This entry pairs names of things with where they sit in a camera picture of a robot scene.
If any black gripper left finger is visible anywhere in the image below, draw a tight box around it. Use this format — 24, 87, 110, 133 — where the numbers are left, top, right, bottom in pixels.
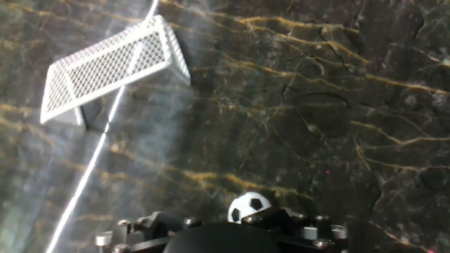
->
94, 210, 203, 253

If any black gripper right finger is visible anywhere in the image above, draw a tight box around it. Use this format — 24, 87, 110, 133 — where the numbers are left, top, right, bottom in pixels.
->
240, 206, 349, 249

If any small soccer ball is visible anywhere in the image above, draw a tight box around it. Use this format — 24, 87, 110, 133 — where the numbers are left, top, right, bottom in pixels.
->
227, 191, 273, 225

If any white mesh goal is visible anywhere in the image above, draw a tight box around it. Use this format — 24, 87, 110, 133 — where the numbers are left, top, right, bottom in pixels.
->
39, 14, 192, 128

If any black gold-veined marble mat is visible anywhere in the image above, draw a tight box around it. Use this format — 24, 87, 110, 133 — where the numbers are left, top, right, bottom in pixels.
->
0, 0, 450, 253

